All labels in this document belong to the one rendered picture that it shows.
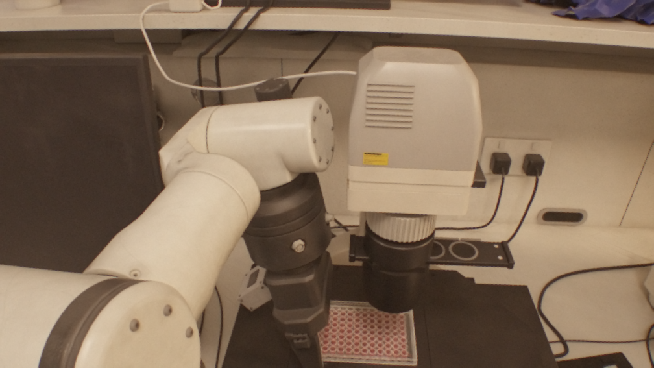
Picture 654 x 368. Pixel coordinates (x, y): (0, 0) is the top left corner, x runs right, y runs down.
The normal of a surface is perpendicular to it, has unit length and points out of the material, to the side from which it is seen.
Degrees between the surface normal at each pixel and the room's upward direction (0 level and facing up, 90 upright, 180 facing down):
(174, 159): 13
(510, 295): 0
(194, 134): 78
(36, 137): 86
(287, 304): 90
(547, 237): 0
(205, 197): 26
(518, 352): 0
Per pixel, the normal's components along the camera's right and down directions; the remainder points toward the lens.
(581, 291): 0.01, -0.85
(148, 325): 0.95, 0.00
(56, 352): -0.29, -0.51
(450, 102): -0.07, 0.26
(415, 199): -0.07, 0.53
